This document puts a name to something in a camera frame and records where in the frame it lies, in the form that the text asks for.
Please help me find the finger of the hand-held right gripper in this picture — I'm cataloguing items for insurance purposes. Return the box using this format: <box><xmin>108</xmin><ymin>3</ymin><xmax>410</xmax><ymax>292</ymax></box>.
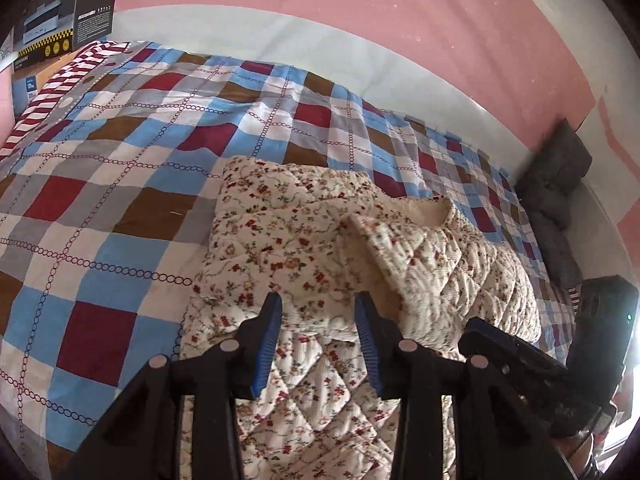
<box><xmin>459</xmin><ymin>316</ymin><xmax>570</xmax><ymax>397</ymax></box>

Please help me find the black printed cardboard box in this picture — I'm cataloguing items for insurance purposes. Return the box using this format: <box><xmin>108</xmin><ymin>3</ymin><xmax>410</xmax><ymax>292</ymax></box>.
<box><xmin>7</xmin><ymin>0</ymin><xmax>123</xmax><ymax>68</ymax></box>

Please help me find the brown cardboard box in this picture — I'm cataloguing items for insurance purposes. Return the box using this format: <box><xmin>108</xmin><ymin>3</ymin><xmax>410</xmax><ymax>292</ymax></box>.
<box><xmin>10</xmin><ymin>55</ymin><xmax>86</xmax><ymax>118</ymax></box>

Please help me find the checked bedsheet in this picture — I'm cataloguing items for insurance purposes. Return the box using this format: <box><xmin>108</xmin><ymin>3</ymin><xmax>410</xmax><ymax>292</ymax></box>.
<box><xmin>0</xmin><ymin>40</ymin><xmax>586</xmax><ymax>466</ymax></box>

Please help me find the red white striped cloth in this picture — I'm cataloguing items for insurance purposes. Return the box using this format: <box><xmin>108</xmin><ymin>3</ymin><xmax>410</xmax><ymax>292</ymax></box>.
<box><xmin>0</xmin><ymin>40</ymin><xmax>131</xmax><ymax>161</ymax></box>

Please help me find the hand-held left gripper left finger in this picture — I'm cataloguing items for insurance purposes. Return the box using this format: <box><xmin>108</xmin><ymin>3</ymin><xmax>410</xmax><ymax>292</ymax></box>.
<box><xmin>60</xmin><ymin>291</ymin><xmax>284</xmax><ymax>480</ymax></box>

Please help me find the grey tufted cushion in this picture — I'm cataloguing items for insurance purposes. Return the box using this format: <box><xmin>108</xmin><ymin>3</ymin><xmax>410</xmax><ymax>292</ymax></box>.
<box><xmin>515</xmin><ymin>119</ymin><xmax>593</xmax><ymax>288</ymax></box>

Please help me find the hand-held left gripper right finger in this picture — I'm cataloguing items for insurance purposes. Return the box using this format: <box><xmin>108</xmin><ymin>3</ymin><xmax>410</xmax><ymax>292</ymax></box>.
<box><xmin>354</xmin><ymin>291</ymin><xmax>581</xmax><ymax>480</ymax></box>

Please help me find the floral quilted blanket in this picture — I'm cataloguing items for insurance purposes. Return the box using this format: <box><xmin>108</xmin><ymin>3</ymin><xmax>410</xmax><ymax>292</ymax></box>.
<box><xmin>177</xmin><ymin>156</ymin><xmax>543</xmax><ymax>480</ymax></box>

